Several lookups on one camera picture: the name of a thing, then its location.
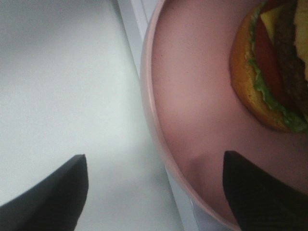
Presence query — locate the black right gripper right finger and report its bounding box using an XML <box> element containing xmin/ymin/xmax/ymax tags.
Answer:
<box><xmin>222</xmin><ymin>151</ymin><xmax>308</xmax><ymax>231</ymax></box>

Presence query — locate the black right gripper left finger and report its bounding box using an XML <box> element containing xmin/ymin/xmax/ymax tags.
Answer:
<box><xmin>0</xmin><ymin>154</ymin><xmax>89</xmax><ymax>231</ymax></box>

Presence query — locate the pink plate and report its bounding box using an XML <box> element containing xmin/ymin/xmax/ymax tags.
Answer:
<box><xmin>141</xmin><ymin>0</ymin><xmax>308</xmax><ymax>231</ymax></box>

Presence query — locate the burger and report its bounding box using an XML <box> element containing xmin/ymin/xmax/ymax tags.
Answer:
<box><xmin>230</xmin><ymin>0</ymin><xmax>308</xmax><ymax>133</ymax></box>

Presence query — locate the white microwave oven body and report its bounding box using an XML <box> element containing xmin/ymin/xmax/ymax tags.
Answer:
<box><xmin>118</xmin><ymin>0</ymin><xmax>199</xmax><ymax>231</ymax></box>

